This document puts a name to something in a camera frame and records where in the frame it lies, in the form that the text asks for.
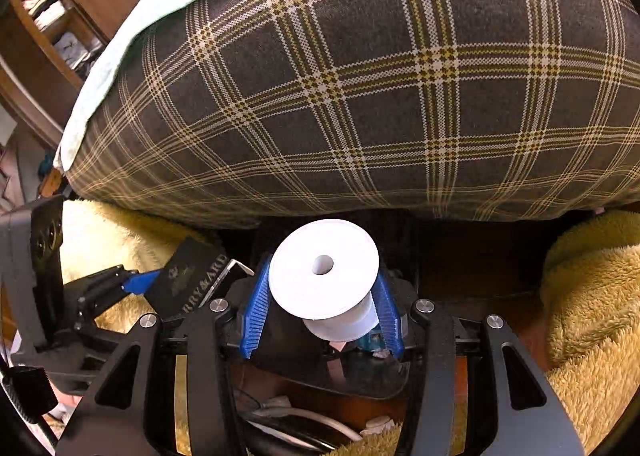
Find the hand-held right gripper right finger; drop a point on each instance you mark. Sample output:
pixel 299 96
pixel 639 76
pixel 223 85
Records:
pixel 390 316

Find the folded clothes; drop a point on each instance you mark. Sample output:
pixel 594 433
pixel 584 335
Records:
pixel 60 21

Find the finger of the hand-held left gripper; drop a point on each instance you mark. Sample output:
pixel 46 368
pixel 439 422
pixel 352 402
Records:
pixel 142 282

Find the black round object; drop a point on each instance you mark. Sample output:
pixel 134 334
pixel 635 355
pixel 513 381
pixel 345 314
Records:
pixel 285 443

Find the yellow fleece blanket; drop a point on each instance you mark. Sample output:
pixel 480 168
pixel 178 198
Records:
pixel 590 286

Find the black cardboard box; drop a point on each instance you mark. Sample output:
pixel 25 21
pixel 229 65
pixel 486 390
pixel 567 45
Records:
pixel 190 276

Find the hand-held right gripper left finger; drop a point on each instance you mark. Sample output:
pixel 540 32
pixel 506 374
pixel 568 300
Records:
pixel 255 306

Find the white plug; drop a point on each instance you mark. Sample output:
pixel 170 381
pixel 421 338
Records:
pixel 376 427
pixel 272 406

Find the white plastic spool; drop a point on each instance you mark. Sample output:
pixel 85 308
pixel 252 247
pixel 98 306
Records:
pixel 300 286

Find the brown plaid mattress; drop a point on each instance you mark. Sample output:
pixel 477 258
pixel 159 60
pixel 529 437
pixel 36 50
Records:
pixel 350 86

